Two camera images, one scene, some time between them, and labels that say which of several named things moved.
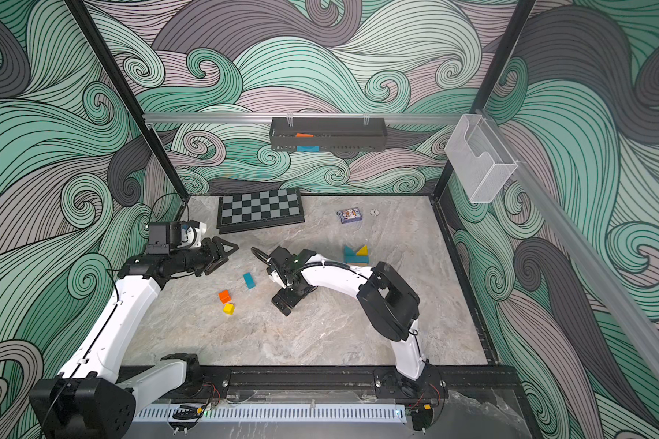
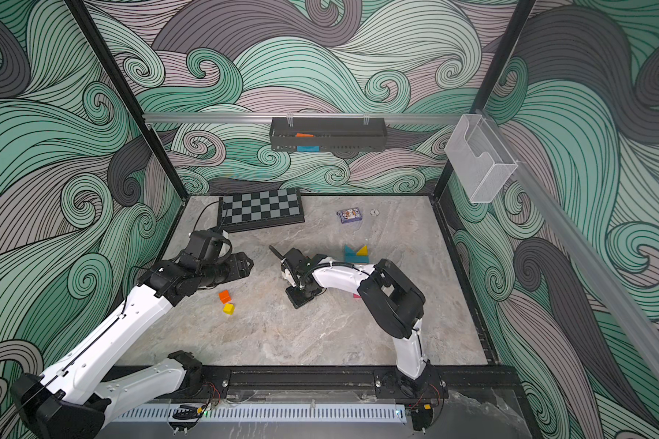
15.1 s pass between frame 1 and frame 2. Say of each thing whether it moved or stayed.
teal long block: stayed
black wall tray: stayed
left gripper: moved
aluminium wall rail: stayed
